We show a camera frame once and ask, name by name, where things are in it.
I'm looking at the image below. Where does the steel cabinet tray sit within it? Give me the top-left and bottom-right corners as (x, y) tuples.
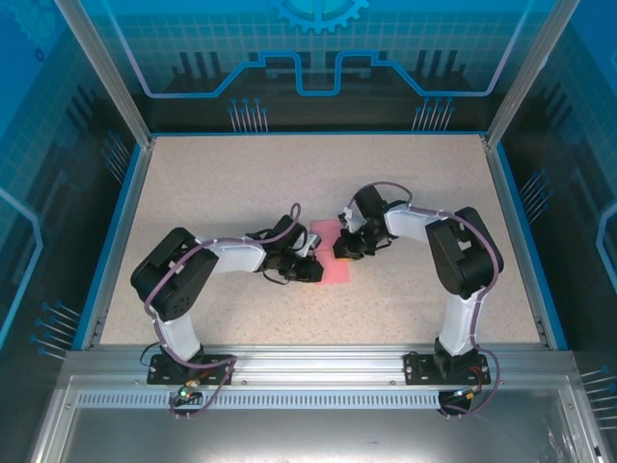
(28, 375), (609, 463)

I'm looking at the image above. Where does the blue printed gear panel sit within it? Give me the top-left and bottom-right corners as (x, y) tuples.
(56, 0), (563, 135)

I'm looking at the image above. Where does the left aluminium frame post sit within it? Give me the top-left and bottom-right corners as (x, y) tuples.
(52, 0), (156, 149)

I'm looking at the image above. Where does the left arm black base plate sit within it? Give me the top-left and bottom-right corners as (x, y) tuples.
(147, 354), (235, 386)

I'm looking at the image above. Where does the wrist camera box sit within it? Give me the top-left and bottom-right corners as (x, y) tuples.
(298, 233), (323, 257)
(339, 206), (365, 232)

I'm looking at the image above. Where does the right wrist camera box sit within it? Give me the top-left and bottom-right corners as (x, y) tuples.
(339, 206), (365, 232)

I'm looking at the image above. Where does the aluminium frame post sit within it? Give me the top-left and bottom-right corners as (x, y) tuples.
(52, 0), (156, 149)
(484, 0), (579, 150)

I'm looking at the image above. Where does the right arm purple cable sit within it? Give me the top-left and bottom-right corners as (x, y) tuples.
(354, 180), (503, 419)

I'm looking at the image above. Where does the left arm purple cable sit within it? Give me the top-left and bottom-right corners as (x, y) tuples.
(144, 202), (240, 422)

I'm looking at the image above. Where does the slotted metal cable duct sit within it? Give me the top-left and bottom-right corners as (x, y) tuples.
(76, 392), (447, 411)

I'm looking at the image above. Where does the thin black wire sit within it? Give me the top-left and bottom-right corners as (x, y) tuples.
(138, 342), (163, 371)

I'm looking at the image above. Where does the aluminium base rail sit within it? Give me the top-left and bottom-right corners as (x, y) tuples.
(62, 344), (577, 388)

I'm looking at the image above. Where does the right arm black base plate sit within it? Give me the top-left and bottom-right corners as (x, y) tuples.
(403, 351), (492, 386)

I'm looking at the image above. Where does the pink cloth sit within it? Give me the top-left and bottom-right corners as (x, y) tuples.
(310, 219), (352, 286)

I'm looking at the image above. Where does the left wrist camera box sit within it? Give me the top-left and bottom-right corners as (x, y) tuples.
(298, 233), (323, 257)

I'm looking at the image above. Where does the blue printed side panel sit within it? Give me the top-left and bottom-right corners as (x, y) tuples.
(496, 0), (617, 463)
(0, 0), (146, 463)

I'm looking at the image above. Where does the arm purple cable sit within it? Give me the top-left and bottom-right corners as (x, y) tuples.
(354, 180), (503, 419)
(144, 202), (240, 422)

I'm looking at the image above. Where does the aluminium table side rail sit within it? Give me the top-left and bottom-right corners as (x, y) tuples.
(481, 137), (555, 351)
(79, 139), (156, 351)

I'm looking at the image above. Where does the right aluminium frame post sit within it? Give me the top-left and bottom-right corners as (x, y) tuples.
(484, 0), (579, 150)

